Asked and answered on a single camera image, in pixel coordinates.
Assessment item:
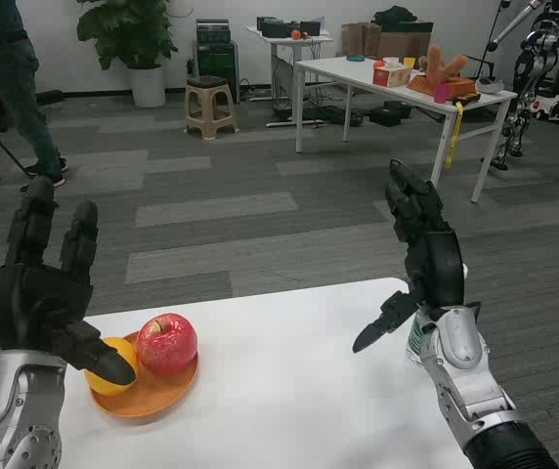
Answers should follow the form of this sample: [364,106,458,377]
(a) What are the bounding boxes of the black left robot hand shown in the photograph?
[0,175,138,388]

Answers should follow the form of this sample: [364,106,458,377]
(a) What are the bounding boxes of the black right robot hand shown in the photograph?
[352,158,467,354]

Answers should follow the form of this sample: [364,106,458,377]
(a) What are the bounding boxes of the clear water bottle green label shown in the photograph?
[405,263,471,366]

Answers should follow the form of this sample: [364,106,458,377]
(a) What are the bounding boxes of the yellow tape measure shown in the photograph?
[444,95,467,170]

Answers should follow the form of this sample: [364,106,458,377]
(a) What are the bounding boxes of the red apple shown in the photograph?
[136,313,198,376]

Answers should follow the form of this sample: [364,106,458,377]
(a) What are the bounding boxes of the orange wooden plate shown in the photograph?
[89,330,200,419]

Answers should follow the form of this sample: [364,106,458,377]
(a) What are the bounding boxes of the black bag on floor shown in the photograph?
[368,102,412,126]

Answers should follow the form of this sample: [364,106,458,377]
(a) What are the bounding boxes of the white bowl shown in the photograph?
[474,77,505,95]

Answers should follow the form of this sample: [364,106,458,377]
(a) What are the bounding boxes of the white toy car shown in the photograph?
[528,95,559,121]

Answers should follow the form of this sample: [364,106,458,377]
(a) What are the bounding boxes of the orange tissue box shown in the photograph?
[372,65,413,88]

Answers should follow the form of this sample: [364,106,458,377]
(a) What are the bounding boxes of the long white table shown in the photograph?
[293,56,519,204]

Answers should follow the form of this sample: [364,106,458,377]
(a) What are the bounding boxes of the brown cardboard boxes stack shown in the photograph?
[341,19,435,63]

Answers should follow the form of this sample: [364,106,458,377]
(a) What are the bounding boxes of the person in dark clothes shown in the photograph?
[0,0,69,187]

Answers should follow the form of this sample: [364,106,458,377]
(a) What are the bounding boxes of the standing humanoid robot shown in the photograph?
[484,0,559,170]

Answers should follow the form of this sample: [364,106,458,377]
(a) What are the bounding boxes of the potted plant in white pot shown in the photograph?
[76,0,179,108]

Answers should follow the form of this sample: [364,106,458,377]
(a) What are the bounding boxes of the small white standing desk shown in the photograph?
[245,23,334,128]

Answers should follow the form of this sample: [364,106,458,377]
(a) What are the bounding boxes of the black bag on boxes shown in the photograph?
[371,5,420,23]

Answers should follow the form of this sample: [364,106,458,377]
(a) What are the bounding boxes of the beige plastic stool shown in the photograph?
[184,76,237,141]

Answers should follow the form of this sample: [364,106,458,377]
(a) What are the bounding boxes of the black boxes on desk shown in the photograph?
[256,16,323,39]

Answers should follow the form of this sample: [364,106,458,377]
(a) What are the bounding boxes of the black equipment rack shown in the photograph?
[192,18,240,104]

